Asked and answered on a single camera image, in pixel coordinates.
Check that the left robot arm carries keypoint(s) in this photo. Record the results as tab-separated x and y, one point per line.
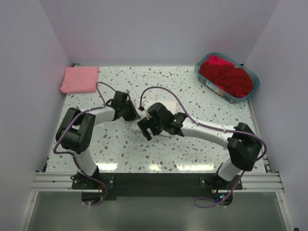
74	134

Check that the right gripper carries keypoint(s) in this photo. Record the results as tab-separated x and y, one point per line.
145	123

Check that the white t shirt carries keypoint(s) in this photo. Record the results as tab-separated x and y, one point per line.
156	109

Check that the folded pink t shirt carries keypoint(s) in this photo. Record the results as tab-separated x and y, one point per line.
80	80

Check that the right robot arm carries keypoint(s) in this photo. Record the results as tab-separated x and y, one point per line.
240	141

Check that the teal plastic basket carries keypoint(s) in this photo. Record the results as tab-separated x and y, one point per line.
217	89

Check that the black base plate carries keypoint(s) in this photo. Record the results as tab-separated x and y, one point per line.
114	185

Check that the bright pink t shirt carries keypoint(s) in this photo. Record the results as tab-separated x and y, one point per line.
216	61

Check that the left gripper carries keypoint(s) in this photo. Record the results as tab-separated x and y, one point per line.
134	115

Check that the aluminium frame rail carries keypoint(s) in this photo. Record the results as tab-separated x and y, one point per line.
162	167

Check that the dark red t shirt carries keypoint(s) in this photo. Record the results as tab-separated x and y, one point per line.
234	81

